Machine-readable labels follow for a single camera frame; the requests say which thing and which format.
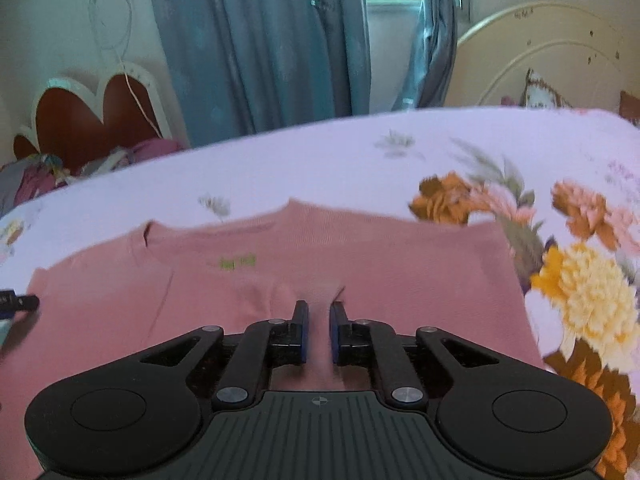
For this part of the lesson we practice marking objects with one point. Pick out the floral pink bed sheet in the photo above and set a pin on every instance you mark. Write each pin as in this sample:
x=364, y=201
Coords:
x=563, y=185

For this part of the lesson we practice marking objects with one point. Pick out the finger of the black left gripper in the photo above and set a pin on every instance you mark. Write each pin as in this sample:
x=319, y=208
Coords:
x=11, y=303

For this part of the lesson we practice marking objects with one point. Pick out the blue-grey left curtain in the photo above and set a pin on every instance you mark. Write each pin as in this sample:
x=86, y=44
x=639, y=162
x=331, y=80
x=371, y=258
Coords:
x=241, y=67

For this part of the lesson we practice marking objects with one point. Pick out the cream round headboard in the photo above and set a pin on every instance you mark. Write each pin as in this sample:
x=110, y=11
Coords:
x=578, y=54

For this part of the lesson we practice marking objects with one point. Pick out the pink knit sweater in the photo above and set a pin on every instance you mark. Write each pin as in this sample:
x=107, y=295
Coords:
x=156, y=283

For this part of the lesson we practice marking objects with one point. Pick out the orange patterned pillow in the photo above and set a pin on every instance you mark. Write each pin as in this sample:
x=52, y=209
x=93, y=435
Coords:
x=629, y=108

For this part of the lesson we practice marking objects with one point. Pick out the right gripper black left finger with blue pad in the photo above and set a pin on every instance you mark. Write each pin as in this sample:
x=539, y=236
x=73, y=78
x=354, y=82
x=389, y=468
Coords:
x=235, y=369

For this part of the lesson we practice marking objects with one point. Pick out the blue-grey tied right curtain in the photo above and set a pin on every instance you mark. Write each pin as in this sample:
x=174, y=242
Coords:
x=432, y=57

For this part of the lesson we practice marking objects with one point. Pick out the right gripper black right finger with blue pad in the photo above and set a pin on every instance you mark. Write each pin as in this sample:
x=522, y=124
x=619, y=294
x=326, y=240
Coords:
x=403, y=369

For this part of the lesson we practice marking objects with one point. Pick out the patterned cushion with brown trim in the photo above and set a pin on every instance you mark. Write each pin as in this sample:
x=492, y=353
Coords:
x=539, y=94

